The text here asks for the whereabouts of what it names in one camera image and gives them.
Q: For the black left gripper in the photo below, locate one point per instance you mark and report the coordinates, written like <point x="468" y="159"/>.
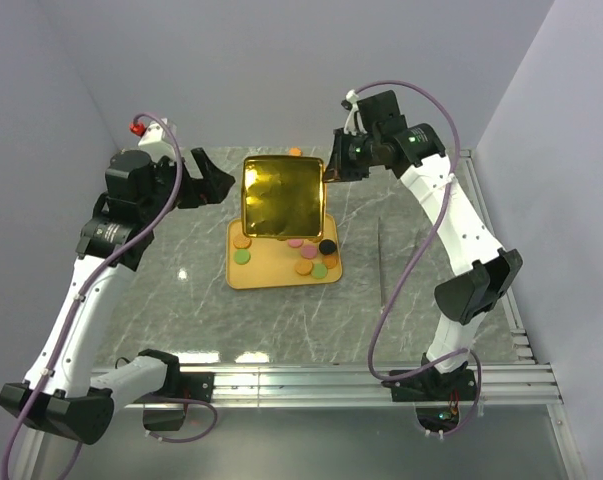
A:
<point x="212" y="188"/>

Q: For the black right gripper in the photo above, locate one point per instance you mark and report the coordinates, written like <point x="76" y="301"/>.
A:
<point x="337" y="170"/>

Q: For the metal serving tongs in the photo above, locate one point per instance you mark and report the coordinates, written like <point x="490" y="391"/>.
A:
<point x="381" y="275"/>

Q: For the gold tin lid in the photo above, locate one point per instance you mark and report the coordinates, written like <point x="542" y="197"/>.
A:
<point x="283" y="197"/>

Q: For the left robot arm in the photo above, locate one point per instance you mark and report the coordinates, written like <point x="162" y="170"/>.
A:
<point x="59" y="394"/>

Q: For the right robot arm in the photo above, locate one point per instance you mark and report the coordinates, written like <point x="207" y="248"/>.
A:
<point x="483" y="271"/>

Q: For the black sandwich cookie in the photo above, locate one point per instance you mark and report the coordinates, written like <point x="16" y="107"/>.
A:
<point x="327" y="247"/>

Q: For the pink sandwich cookie upper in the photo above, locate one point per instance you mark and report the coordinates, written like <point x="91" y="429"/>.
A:
<point x="295" y="243"/>

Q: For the pink sandwich cookie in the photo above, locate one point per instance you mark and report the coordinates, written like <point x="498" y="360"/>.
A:
<point x="309" y="251"/>
<point x="295" y="243"/>

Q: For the pink sandwich cookie lower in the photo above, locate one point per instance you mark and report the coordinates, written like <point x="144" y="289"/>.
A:
<point x="309" y="251"/>

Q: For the small swirl cookie right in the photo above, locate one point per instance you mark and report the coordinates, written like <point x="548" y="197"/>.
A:
<point x="330" y="261"/>

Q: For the green sandwich cookie right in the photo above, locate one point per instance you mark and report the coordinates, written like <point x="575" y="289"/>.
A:
<point x="319" y="271"/>

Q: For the green sandwich cookie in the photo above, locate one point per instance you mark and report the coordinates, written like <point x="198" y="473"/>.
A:
<point x="319" y="271"/>
<point x="241" y="256"/>

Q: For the dotted sandwich cookie left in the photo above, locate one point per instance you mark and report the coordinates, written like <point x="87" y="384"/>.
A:
<point x="241" y="242"/>

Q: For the dotted sandwich cookie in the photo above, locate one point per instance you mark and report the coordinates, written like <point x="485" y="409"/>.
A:
<point x="241" y="242"/>
<point x="303" y="267"/>

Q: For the dotted sandwich cookie right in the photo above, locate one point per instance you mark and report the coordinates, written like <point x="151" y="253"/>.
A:
<point x="303" y="267"/>

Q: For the green sandwich cookie left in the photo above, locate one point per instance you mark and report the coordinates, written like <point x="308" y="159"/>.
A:
<point x="241" y="256"/>

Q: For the yellow plastic tray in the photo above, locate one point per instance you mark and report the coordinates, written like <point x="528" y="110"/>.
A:
<point x="272" y="261"/>

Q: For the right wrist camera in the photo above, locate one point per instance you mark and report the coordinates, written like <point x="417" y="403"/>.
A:
<point x="353" y="124"/>

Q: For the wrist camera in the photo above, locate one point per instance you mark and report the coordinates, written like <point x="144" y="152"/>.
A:
<point x="353" y="124"/>
<point x="154" y="135"/>

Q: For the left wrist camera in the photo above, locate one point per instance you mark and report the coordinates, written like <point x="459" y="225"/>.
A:
<point x="154" y="135"/>

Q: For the aluminium rail frame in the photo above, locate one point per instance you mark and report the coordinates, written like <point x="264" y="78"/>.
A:
<point x="307" y="345"/>

